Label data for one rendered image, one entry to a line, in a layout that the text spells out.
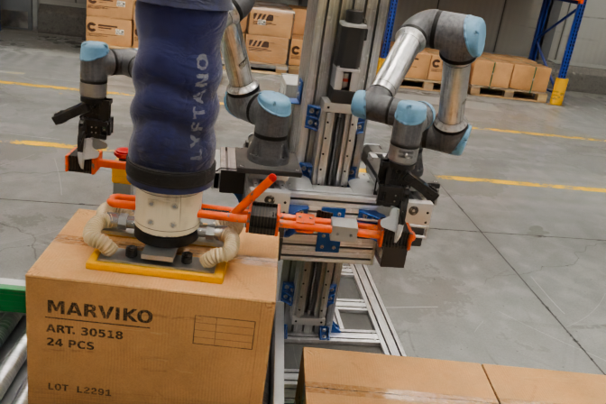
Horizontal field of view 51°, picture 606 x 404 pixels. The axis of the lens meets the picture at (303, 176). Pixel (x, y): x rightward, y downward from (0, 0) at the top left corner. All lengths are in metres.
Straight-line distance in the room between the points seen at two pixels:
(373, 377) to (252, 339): 0.56
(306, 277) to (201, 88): 1.19
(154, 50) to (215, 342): 0.72
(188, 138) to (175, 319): 0.44
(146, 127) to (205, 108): 0.14
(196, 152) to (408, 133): 0.52
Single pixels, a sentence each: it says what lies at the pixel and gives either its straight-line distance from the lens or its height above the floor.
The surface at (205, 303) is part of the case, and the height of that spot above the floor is 0.92.
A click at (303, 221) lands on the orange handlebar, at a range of 1.66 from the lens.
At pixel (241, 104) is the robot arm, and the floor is 1.22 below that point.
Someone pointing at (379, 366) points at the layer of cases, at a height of 0.54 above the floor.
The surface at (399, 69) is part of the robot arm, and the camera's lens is 1.83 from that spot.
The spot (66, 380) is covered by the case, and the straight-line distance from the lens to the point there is 1.79.
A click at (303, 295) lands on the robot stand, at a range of 2.55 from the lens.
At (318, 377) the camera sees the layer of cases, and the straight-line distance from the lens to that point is 2.02.
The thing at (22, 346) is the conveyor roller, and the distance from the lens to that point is 2.11.
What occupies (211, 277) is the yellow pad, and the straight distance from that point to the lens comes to 1.61.
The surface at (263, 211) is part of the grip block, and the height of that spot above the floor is 1.09.
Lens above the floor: 1.77
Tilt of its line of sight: 20 degrees down
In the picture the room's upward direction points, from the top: 8 degrees clockwise
